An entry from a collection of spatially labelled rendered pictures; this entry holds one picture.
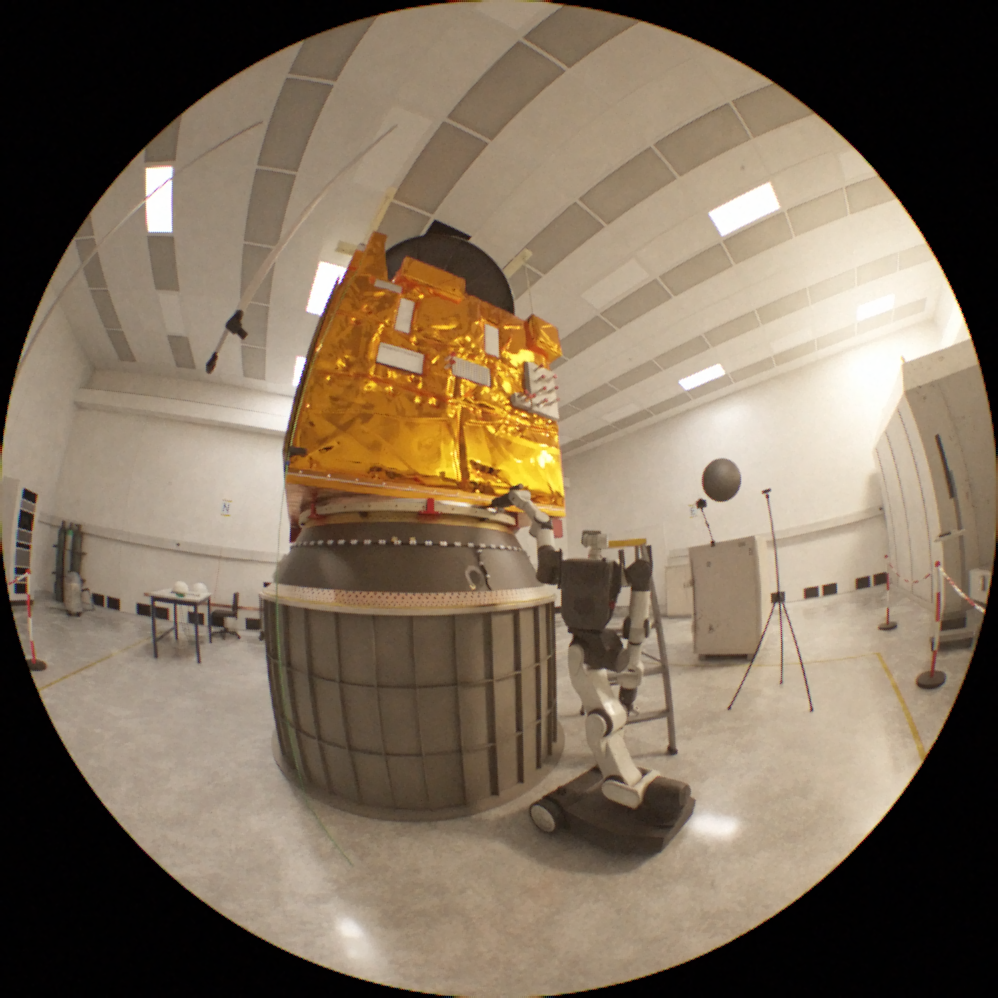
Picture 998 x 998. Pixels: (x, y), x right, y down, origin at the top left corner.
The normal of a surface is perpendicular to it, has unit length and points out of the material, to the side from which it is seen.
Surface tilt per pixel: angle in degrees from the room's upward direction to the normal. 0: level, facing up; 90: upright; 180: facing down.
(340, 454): 93
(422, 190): 180
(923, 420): 90
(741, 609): 90
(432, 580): 62
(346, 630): 90
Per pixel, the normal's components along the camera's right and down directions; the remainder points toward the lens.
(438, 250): -0.05, 0.33
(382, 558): 0.11, -0.67
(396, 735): 0.18, -0.25
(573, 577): -0.44, -0.14
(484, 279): 0.20, 0.50
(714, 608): -0.80, -0.12
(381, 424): 0.60, -0.25
